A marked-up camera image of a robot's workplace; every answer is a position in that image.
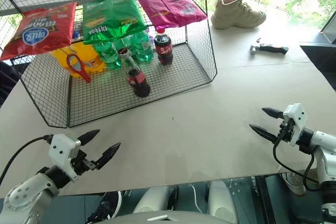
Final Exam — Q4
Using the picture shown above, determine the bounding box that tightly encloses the black sneaker white sole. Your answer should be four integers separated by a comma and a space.
87, 190, 123, 224

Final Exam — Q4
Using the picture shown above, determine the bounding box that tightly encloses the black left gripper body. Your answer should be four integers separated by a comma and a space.
69, 149, 99, 177

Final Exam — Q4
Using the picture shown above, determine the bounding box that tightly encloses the green chip bag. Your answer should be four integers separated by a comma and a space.
82, 0, 149, 45

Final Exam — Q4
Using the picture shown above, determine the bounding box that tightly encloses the red bottle opener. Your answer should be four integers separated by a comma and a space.
66, 53, 92, 84

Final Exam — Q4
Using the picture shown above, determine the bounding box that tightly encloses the green plastic soda bottle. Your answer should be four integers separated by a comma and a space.
92, 40, 123, 71
131, 30, 154, 63

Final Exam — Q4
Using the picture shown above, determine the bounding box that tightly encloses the black wire rack shelf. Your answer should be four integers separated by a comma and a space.
0, 0, 218, 129

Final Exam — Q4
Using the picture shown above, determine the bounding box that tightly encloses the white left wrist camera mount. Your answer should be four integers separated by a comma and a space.
49, 133, 82, 182

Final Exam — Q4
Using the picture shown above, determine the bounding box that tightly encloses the red chip bag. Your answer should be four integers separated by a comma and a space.
0, 1, 78, 62

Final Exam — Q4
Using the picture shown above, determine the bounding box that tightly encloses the yellow plastic container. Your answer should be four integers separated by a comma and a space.
50, 42, 107, 79

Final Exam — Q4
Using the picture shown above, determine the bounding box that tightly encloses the thin white cable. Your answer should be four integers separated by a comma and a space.
189, 184, 205, 214

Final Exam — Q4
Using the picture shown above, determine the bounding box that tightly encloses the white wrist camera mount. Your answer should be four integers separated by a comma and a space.
282, 103, 308, 147
49, 133, 82, 182

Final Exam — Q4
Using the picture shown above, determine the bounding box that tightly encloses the dark chair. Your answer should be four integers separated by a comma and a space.
0, 61, 22, 107

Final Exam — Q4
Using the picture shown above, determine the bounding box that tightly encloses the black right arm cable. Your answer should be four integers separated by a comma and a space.
272, 129, 320, 193

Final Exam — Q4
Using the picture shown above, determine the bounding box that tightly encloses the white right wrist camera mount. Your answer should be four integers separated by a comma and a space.
282, 103, 308, 147

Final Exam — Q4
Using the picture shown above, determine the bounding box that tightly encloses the silver robot leg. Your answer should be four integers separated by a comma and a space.
132, 185, 180, 215
208, 180, 239, 224

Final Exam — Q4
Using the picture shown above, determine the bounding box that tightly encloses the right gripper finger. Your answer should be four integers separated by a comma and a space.
261, 107, 286, 120
248, 124, 279, 145

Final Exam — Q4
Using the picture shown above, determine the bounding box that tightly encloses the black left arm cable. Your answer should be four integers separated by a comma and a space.
0, 134, 55, 180

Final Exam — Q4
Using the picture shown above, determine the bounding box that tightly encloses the beige sneaker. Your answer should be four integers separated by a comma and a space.
210, 0, 267, 30

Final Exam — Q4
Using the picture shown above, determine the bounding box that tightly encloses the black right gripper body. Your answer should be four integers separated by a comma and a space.
275, 118, 297, 145

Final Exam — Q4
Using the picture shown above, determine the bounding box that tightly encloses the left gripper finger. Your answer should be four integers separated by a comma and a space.
78, 129, 101, 146
94, 142, 122, 170

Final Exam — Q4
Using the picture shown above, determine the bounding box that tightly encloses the glass cola bottle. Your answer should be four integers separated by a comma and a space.
117, 47, 152, 98

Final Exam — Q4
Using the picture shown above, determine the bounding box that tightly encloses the magenta chip bag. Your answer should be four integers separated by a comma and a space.
133, 0, 208, 29

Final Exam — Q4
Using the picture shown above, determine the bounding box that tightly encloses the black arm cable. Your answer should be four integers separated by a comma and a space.
0, 134, 55, 180
272, 129, 320, 193

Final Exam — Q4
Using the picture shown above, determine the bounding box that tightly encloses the hammer with black handle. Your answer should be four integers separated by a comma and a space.
249, 43, 290, 57

